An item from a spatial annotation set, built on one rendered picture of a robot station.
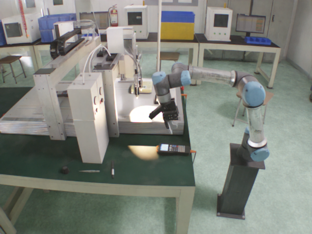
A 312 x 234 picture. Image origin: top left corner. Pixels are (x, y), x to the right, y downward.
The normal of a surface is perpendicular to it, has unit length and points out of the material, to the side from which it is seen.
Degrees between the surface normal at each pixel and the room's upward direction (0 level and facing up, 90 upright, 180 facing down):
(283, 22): 90
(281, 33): 90
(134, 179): 0
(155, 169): 0
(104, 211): 0
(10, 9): 90
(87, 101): 90
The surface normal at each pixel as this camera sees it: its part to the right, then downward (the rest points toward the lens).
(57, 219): 0.00, -0.85
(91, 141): -0.04, 0.53
